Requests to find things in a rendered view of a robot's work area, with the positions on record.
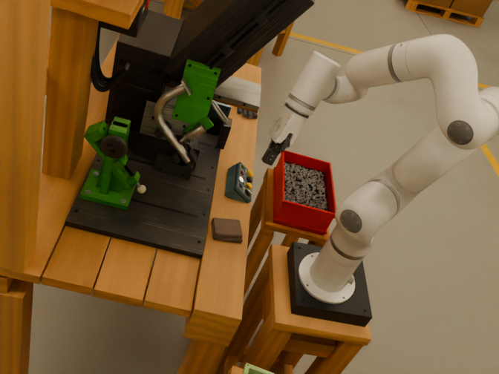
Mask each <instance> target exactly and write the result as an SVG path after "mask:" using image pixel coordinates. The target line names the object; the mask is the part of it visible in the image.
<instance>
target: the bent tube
mask: <svg viewBox="0 0 499 374"><path fill-rule="evenodd" d="M181 83H182V84H181V85H178V86H177V87H175V88H172V89H171V90H170V91H167V92H165V93H164V94H163V95H162V96H161V97H160V98H159V99H158V101H157V102H156V105H155V107H154V120H155V122H156V124H157V127H158V128H159V129H160V131H161V132H162V133H163V135H164V136H165V138H166V139H167V140H168V141H169V143H170V144H171V145H172V147H173V148H174V150H176V152H177V153H178V155H179V156H180V158H181V159H182V160H183V161H184V162H185V164H187V163H189V162H190V161H191V160H192V159H191V158H190V156H189V155H188V152H187V151H186V149H185V148H184V147H183V146H182V145H181V144H180V143H179V142H178V141H177V137H176V136H175V135H174V134H173V132H172V130H171V129H170V128H169V126H168V125H167V124H166V122H165V120H164V118H163V109H164V107H165V105H166V104H167V103H168V102H169V101H170V100H172V99H174V98H176V97H178V96H180V95H181V94H184V93H185V92H187V93H188V95H189V96H190V95H192V90H191V88H190V87H189V85H188V83H187V82H186V80H185V78H184V77H183V78H182V79H181Z"/></svg>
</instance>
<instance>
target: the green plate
mask: <svg viewBox="0 0 499 374"><path fill-rule="evenodd" d="M209 67H210V65H208V66H206V65H205V64H203V63H200V62H196V61H193V60H191V59H187V60H186V65H185V68H184V72H183V77H184V78H185V80H186V82H187V83H188V85H189V87H190V88H191V90H192V95H190V96H189V95H188V93H187V92H185V93H183V94H181V95H180V96H178V97H177V99H176V103H175V108H174V111H173V114H172V119H176V120H179V121H181V122H186V123H189V124H192V125H193V124H194V123H196V122H197V121H199V120H200V119H202V118H204V117H205V116H208V113H209V109H210V106H211V103H212V98H213V96H214V93H215V89H216V85H217V83H218V78H219V76H220V72H221V69H220V68H215V67H214V68H213V69H211V70H210V69H209ZM183 77H182V78H183Z"/></svg>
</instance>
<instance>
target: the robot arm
mask: <svg viewBox="0 0 499 374"><path fill-rule="evenodd" d="M339 69H340V65H339V64H338V63H337V62H336V61H334V60H333V59H331V58H330V57H328V56H326V55H324V54H323V53H320V52H318V51H313V52H312V54H311V56H310V58H309V59H308V61H307V63H306V65H305V66H304V68H303V70H302V72H301V73H300V75H299V77H298V79H297V80H296V83H295V84H294V86H293V88H292V89H291V91H290V93H289V94H288V96H287V98H286V99H285V101H286V102H287V103H285V105H284V107H283V108H282V110H281V111H280V113H279V114H278V116H277V117H276V118H275V120H274V122H273V124H272V125H271V126H270V129H269V131H268V133H269V135H270V137H271V142H270V144H269V146H268V149H267V150H266V152H265V154H264V156H263V157H262V159H261V160H262V161H263V163H266V164H267V165H273V163H274V162H275V159H276V158H277V156H278V155H279V154H280V153H281V152H284V150H285V148H290V147H291V146H292V144H293V143H294V141H295V140H296V137H297V136H298V135H299V132H300V130H301V128H302V126H303V124H304V121H305V120H306V118H307V119H308V117H309V116H308V115H310V116H312V114H313V112H314V111H315V109H316V107H317V106H318V104H319V103H320V101H321V100H322V101H325V102H328V103H330V104H342V103H347V102H355V101H357V100H360V99H361V98H363V97H364V96H365V94H366V93H367V92H368V89H369V88H372V87H376V86H382V85H390V84H395V83H399V82H407V81H411V80H416V79H424V78H428V79H430V80H431V82H432V84H433V88H434V97H435V108H436V115H437V121H438V124H439V125H438V126H436V127H435V128H434V129H432V130H431V131H430V132H428V133H427V134H426V135H425V136H424V137H423V138H422V139H421V140H419V141H418V142H417V143H416V144H415V145H413V146H412V147H411V148H410V149H409V150H408V151H406V152H405V153H404V154H403V155H402V156H401V157H400V158H399V159H398V160H397V161H396V162H395V163H394V164H393V165H391V166H390V167H389V168H387V169H385V170H384V171H383V172H381V173H380V174H378V175H376V176H375V177H374V178H372V179H371V180H369V181H368V182H366V183H365V184H364V185H362V186H360V187H359V188H358V189H356V190H355V191H353V192H352V193H350V194H349V195H348V196H347V197H346V198H345V199H344V200H343V201H342V202H341V203H340V204H339V206H338V208H337V210H336V213H335V218H336V226H335V228H334V229H333V231H332V232H331V234H330V236H329V238H328V239H327V241H326V243H325V244H324V246H323V247H322V250H321V251H320V252H316V253H312V254H310V255H308V256H306V257H305V258H304V259H303V260H302V262H301V263H300V265H299V279H300V281H301V284H302V286H303V287H304V288H305V290H306V291H307V292H308V293H309V294H310V295H312V296H313V297H314V298H316V299H317V300H319V301H322V302H325V303H327V304H340V303H343V302H345V301H347V300H348V299H349V298H350V297H351V295H352V294H353V292H354V290H355V280H354V276H353V273H354V272H355V270H356V269H357V267H358V266H359V264H360V263H361V262H362V260H363V259H364V257H365V256H366V254H367V253H368V252H369V250H370V249H371V247H372V245H373V244H374V235H375V234H376V232H377V231H378V230H379V229H380V228H381V227H382V226H384V225H385V224H386V223H387V222H388V221H389V220H390V219H392V218H393V217H394V216H396V215H397V214H398V213H399V212H401V211H402V210H403V209H404V208H405V207H406V206H407V205H408V204H409V203H410V202H411V201H412V200H413V199H414V198H415V197H416V196H417V195H418V194H419V193H420V192H421V191H422V190H424V189H425V188H427V187H428V186H429V185H431V184H432V183H433V182H435V181H436V180H438V179H439V178H440V177H442V176H443V175H444V174H445V173H447V172H448V171H449V170H451V169H452V168H453V167H455V166H456V165H457V164H458V163H460V162H461V161H462V160H464V159H465V158H467V156H469V155H470V154H471V153H473V152H474V151H475V150H477V149H478V148H479V147H481V146H482V145H484V144H486V143H487V142H488V141H490V140H491V139H492V138H493V137H495V136H496V135H497V134H499V87H488V88H484V89H483V90H481V91H478V86H477V79H478V71H477V63H476V61H475V58H474V56H473V54H472V52H471V51H470V50H469V48H468V47H467V46H466V45H465V44H464V43H463V42H462V41H461V40H460V39H458V38H457V37H456V36H453V35H450V34H436V35H431V36H425V37H422V38H418V39H413V40H410V41H407V42H400V43H397V44H394V45H389V46H385V47H381V48H377V49H374V50H369V51H365V52H362V53H358V54H356V55H355V56H352V57H351V58H350V59H349V60H348V62H347V64H346V66H345V74H346V76H336V74H337V72H338V70H339Z"/></svg>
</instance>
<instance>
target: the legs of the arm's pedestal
mask: <svg viewBox="0 0 499 374"><path fill-rule="evenodd" d="M262 319H263V327H262V328H261V330H260V332H259V334H258V335H257V337H256V339H255V340H254V342H253V344H252V346H251V347H248V346H247V345H248V343H249V342H250V340H251V338H252V336H253V335H254V333H255V331H256V329H257V328H258V325H259V324H260V322H261V320H262ZM363 346H364V345H360V344H352V343H348V342H343V341H335V340H330V339H326V338H318V337H313V336H309V335H301V334H296V333H292V332H284V331H279V330H275V329H272V328H271V310H270V273H269V255H268V256H267V259H266V260H265V262H264V265H263V266H262V268H261V271H260V272H259V274H258V277H257V278H256V280H255V283H254V284H253V286H252V288H251V290H250V292H249V294H248V296H247V299H246V300H245V302H244V305H243V312H242V320H241V322H240V324H239V326H238V328H237V330H236V331H235V334H234V335H233V337H232V340H231V341H230V343H229V346H228V347H225V349H224V351H223V353H222V355H221V357H220V358H219V360H218V362H217V364H216V366H215V368H214V370H213V372H212V374H228V373H229V371H230V370H231V368H232V366H236V367H237V366H238V362H241V365H240V368H241V369H243V368H244V365H245V364H246V363H248V364H251V365H254V366H256V367H259V368H261V369H263V370H267V371H269V372H272V373H275V374H293V369H294V367H295V366H296V365H297V363H298V362H299V360H300V359H301V357H302V356H303V354H307V355H314V356H317V357H316V359H315V360H314V362H313V363H312V364H311V365H310V367H309V368H308V369H307V371H306V373H305V374H341V372H342V371H343V370H344V369H345V368H346V366H347V365H348V364H349V363H350V362H351V361H352V359H353V358H354V357H355V355H356V354H357V353H358V352H359V351H360V350H361V348H362V347H363Z"/></svg>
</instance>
